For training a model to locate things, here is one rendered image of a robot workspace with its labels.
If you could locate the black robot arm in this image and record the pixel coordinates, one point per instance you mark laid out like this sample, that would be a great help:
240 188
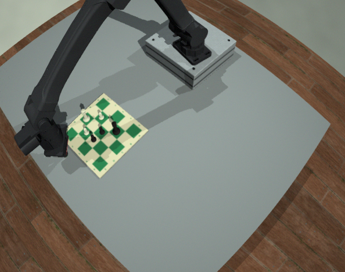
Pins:
40 105

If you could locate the green and cream chessboard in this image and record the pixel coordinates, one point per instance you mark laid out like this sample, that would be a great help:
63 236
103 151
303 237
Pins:
101 155

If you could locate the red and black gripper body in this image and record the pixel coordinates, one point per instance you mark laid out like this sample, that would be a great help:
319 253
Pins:
58 143

